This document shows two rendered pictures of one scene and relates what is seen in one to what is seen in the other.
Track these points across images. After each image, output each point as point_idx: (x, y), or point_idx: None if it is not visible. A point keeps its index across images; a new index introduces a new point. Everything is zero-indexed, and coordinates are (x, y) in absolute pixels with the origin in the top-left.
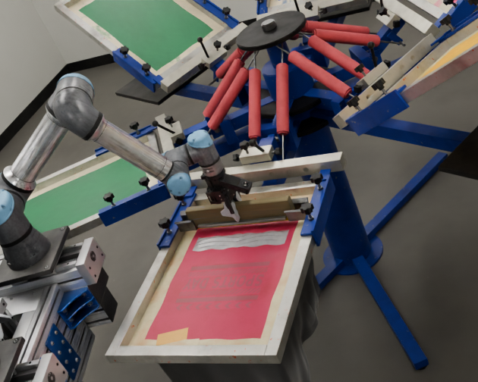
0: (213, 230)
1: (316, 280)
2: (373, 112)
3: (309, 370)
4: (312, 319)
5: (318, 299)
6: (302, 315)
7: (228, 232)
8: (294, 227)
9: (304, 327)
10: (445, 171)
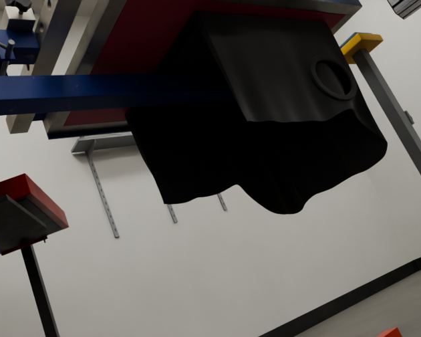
0: (166, 35)
1: (158, 184)
2: None
3: (253, 197)
4: (205, 185)
5: (178, 200)
6: (209, 162)
7: (161, 54)
8: (127, 109)
9: (218, 174)
10: (10, 200)
